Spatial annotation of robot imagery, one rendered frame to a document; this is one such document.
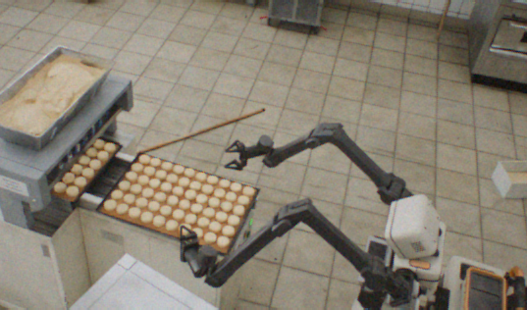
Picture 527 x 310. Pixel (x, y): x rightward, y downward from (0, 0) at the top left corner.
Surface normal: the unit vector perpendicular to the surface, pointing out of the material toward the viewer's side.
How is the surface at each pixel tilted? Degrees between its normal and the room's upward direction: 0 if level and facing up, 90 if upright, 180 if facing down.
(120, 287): 0
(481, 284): 0
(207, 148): 0
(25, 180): 90
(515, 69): 91
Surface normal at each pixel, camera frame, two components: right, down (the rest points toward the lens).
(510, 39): -0.24, 0.65
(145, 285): 0.09, -0.73
